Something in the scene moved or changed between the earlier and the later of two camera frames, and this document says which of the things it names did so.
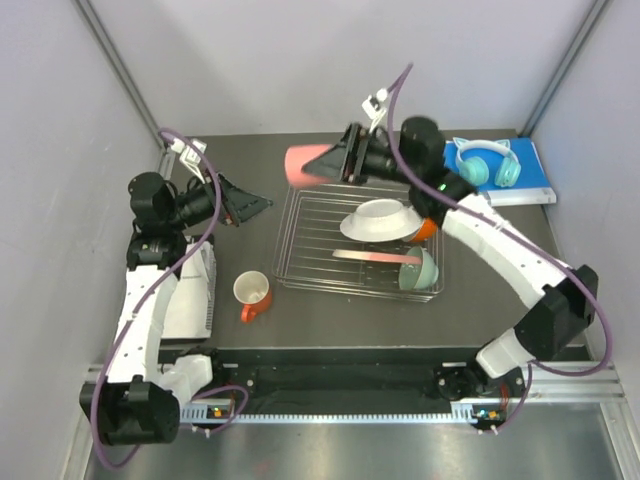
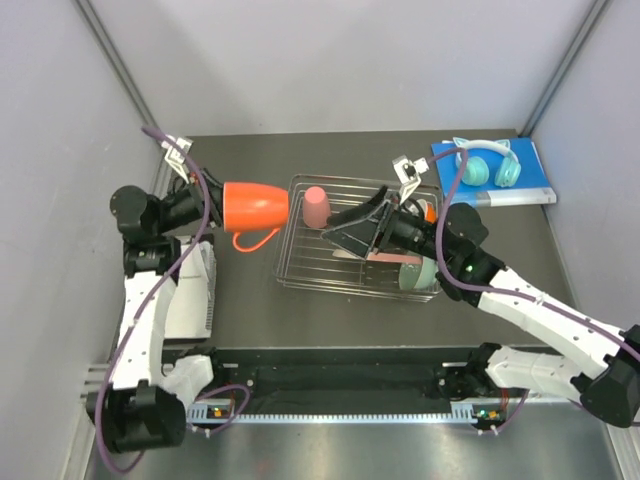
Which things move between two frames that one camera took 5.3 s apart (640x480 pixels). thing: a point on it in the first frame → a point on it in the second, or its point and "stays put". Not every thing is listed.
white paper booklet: x=193 y=308 stays put
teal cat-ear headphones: x=474 y=170 stays put
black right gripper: x=346 y=161 → x=357 y=230
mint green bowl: x=419 y=276 stays put
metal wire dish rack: x=359 y=240 stays put
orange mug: x=252 y=288 → x=254 y=207
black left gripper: x=237 y=204 stays put
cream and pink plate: x=378 y=256 stays put
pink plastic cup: x=295 y=157 → x=316 y=207
